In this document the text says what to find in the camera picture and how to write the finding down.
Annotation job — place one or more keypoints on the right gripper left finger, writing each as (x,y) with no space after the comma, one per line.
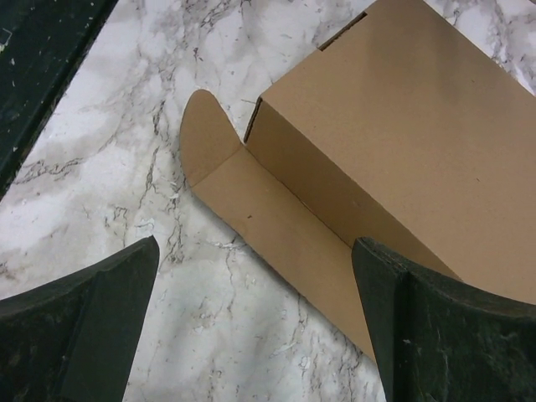
(75,338)

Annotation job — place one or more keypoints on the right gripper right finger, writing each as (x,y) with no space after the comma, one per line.
(439,339)

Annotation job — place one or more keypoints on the cardboard box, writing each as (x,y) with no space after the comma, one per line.
(399,129)

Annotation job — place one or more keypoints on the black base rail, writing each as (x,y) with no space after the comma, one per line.
(43,43)

